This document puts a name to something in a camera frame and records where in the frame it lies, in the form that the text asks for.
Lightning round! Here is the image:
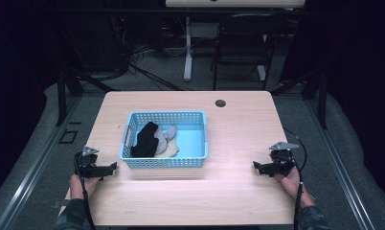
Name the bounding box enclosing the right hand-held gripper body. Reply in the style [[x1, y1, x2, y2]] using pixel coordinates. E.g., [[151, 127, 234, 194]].
[[268, 141, 301, 177]]

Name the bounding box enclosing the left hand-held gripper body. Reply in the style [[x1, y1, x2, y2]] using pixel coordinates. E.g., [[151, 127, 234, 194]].
[[73, 145, 101, 178]]

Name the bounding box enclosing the black sock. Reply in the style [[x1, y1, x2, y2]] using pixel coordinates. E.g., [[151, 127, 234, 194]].
[[129, 121, 161, 159]]

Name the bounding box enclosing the grey sock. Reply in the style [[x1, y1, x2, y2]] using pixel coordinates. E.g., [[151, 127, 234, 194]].
[[153, 125, 178, 155]]

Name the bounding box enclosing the cream sock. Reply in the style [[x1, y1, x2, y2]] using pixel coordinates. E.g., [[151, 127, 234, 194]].
[[154, 139, 181, 159]]

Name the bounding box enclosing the blue plastic basket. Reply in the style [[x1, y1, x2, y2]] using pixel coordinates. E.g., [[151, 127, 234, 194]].
[[119, 110, 210, 170]]

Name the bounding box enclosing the person's left hand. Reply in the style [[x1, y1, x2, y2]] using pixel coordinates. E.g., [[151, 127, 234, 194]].
[[68, 172, 102, 201]]

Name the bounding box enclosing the person's right hand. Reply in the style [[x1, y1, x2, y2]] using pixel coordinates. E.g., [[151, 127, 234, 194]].
[[274, 166, 316, 209]]

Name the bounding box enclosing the black floor socket plate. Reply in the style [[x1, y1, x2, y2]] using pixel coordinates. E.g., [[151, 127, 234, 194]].
[[58, 128, 79, 145]]

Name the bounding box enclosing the dark curtain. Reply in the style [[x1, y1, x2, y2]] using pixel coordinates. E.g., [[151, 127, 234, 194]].
[[324, 0, 385, 200], [0, 0, 59, 199]]

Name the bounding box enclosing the black folding chair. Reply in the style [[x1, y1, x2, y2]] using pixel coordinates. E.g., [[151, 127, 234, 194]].
[[210, 12, 286, 92]]

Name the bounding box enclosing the white desk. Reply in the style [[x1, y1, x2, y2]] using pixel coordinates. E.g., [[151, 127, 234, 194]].
[[164, 0, 306, 82]]

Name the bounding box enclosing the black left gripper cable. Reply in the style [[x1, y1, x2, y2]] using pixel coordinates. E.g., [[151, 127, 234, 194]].
[[73, 152, 97, 230]]

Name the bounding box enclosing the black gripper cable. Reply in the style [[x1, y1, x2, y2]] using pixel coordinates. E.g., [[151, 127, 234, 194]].
[[73, 152, 97, 230], [283, 126, 308, 230]]

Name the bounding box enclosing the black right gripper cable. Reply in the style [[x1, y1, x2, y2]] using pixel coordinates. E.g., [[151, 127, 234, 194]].
[[283, 126, 308, 230]]

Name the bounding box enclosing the metal floor rail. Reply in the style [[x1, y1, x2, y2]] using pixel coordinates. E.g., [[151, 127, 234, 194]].
[[305, 98, 377, 230], [0, 95, 83, 230]]

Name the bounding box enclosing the black metal frame stand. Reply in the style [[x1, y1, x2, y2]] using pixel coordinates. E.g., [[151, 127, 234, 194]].
[[270, 67, 329, 130], [56, 67, 119, 127]]

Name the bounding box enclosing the bundle of floor cables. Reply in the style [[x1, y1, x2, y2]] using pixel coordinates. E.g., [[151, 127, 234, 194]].
[[125, 43, 190, 92]]

